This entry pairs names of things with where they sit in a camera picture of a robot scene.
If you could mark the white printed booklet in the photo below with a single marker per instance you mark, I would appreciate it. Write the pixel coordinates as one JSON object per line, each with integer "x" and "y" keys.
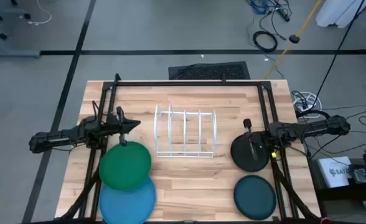
{"x": 332, "y": 174}

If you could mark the green plate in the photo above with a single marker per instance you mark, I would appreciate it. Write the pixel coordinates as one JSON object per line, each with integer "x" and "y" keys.
{"x": 124, "y": 168}

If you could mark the dark teal plate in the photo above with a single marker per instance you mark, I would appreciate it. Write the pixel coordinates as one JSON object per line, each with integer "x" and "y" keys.
{"x": 254, "y": 197}

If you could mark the black power strip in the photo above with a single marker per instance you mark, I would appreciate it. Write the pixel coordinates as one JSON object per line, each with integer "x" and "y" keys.
{"x": 284, "y": 15}

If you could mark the yellow tag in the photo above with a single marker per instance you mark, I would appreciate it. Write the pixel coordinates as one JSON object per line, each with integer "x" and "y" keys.
{"x": 274, "y": 154}

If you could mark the black floor mat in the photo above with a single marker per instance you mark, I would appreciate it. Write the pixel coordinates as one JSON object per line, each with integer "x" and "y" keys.
{"x": 208, "y": 71}

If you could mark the white bag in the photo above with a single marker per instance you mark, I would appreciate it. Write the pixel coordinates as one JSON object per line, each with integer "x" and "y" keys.
{"x": 335, "y": 14}

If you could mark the black metal table frame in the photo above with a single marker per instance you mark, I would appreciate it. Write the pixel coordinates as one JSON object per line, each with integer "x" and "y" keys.
{"x": 186, "y": 83}

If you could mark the black round puck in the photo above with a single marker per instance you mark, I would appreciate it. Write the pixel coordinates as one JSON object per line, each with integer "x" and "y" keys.
{"x": 294, "y": 39}

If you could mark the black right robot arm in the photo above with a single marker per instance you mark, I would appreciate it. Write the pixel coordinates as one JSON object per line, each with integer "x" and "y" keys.
{"x": 320, "y": 126}

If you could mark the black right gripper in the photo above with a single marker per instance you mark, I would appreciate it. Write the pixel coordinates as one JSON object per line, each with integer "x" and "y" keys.
{"x": 264, "y": 140}

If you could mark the grey foot bar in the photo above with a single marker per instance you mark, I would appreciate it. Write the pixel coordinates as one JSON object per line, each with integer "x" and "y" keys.
{"x": 12, "y": 53}

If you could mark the office chair base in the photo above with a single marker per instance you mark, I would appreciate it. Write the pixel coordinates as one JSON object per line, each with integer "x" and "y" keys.
{"x": 2, "y": 36}

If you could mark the blue plate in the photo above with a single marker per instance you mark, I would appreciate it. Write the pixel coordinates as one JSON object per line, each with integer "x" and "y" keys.
{"x": 130, "y": 207}

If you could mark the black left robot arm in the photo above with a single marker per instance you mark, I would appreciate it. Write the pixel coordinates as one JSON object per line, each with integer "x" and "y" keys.
{"x": 55, "y": 140}

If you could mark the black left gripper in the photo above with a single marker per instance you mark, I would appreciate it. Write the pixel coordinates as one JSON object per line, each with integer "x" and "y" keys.
{"x": 128, "y": 124}

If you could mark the black cart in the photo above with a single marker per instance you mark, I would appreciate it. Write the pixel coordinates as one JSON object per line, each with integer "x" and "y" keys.
{"x": 341, "y": 194}

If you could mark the black plate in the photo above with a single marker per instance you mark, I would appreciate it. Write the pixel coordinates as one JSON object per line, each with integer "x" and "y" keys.
{"x": 243, "y": 163}

